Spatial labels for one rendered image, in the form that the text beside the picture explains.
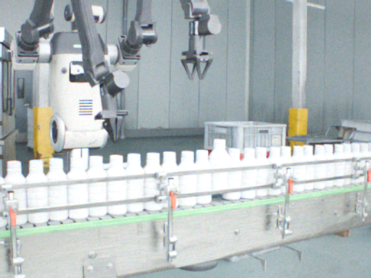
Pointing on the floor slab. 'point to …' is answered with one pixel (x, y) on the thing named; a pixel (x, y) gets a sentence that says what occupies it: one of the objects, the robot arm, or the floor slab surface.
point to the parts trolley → (318, 138)
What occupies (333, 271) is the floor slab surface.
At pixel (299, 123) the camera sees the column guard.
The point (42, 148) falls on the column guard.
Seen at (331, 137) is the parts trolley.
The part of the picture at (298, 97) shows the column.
